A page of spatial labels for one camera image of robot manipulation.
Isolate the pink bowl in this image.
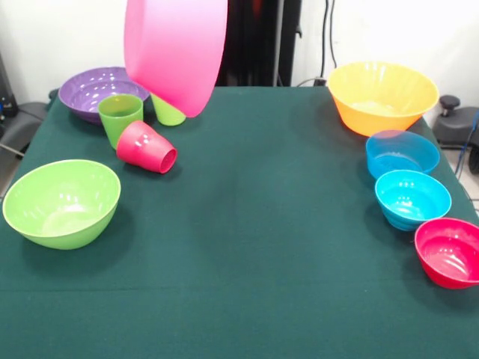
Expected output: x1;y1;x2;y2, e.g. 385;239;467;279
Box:
123;0;228;119

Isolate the translucent blue bowl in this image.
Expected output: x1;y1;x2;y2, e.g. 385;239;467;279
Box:
365;129;442;180

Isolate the turquoise bowl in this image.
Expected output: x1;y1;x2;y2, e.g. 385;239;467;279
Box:
374;169;453;232

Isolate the dark green table cloth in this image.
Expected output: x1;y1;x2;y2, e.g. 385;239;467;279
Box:
0;85;479;359

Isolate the black wall cable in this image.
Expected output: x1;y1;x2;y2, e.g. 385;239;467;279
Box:
322;0;338;72

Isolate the red bowl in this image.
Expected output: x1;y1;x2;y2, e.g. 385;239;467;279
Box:
414;217;479;289

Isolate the purple bowl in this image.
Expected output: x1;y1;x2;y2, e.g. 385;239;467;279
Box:
58;66;150;124

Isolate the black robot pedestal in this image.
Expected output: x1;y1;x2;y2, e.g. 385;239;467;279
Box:
215;0;303;88

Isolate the green bowl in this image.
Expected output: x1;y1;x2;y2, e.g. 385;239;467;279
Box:
1;159;122;251

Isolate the dark grey pedestal leg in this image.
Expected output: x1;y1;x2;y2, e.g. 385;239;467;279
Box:
433;95;479;150
0;101;48;158

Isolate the orange bowl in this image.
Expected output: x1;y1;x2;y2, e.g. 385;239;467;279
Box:
327;61;441;138

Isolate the light green cup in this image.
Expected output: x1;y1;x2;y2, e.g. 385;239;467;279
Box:
150;92;187;126

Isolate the dark green cup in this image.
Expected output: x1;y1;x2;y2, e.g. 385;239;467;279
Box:
97;93;144;150

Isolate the red cup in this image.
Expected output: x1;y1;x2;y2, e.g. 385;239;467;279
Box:
115;120;178;174

